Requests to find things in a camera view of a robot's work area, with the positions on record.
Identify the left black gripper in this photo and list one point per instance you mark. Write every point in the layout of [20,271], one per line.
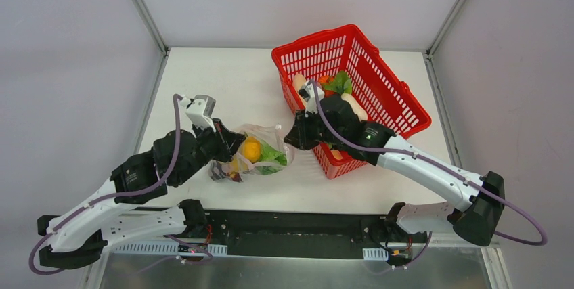
[219,138]

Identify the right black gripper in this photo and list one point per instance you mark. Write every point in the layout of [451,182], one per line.
[306,130]

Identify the yellow lemon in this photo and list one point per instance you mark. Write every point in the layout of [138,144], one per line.
[252,149]

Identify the dark red apple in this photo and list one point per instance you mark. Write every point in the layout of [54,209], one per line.
[233,176]

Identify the clear pink-dotted zip bag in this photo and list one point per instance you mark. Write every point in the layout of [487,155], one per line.
[273,135]

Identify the green napa cabbage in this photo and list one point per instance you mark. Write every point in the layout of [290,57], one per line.
[270,154]

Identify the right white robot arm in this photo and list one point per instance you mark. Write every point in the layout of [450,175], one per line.
[474,200]

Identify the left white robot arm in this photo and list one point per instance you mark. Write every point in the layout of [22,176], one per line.
[99,224]

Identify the pale peach fruit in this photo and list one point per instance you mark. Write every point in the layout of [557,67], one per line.
[336,154]

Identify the long white radish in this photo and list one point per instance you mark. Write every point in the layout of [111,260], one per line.
[299,82]

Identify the orange pumpkin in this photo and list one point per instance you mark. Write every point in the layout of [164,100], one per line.
[325,84]

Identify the small white radish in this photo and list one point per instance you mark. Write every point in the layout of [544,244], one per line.
[355,106]

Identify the red plastic basket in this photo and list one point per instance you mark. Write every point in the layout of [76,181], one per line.
[385,98]

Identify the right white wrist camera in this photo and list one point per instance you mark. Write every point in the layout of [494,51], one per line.
[312,94]

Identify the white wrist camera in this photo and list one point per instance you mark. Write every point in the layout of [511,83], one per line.
[199,109]
[312,94]

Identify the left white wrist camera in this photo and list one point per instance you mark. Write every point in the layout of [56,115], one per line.
[199,109]

